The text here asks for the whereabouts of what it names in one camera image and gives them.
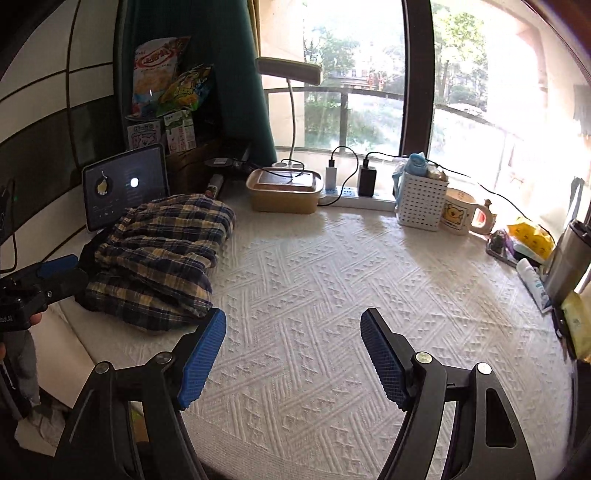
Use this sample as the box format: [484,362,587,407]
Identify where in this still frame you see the blue plaid pants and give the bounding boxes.
[74,194,236,331]

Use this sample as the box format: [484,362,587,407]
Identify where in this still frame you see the tablet with dark screen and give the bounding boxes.
[81,144,169,232]

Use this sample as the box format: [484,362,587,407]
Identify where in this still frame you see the brown lidded food container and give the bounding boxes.
[245,168,324,214]

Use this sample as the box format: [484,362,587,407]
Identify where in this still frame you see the small green figurine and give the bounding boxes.
[486,230,513,258]

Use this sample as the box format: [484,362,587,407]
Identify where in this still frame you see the white perforated plastic basket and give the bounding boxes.
[397,172,448,231]

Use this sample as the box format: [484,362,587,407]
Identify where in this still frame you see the white bear mug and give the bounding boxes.
[440,188,496,235]

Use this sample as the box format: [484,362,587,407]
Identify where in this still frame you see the white power strip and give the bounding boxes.
[318,186,396,212]

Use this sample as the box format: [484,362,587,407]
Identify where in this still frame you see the white lotion tube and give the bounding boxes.
[516,258,552,314]

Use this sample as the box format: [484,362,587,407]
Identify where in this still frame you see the black charger brick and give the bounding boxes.
[358,167,377,197]

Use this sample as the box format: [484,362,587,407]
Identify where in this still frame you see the yellow snack bag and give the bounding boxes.
[507,218,555,260]

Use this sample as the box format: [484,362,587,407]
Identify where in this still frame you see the white charger adapter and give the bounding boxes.
[325,166,338,191]

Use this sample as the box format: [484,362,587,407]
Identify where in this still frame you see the green tissue pack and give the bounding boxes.
[561,292,591,362]

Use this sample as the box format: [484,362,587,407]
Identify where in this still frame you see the blue plastic bag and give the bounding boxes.
[393,152,428,202]

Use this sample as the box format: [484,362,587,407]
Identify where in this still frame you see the steel travel tumbler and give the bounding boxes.
[543,220,591,306]

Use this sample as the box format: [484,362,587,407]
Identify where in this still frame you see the snack bags on shelf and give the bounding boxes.
[125,36,215,156]

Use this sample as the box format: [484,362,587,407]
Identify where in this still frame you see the white desk lamp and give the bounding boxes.
[256,56,322,169]

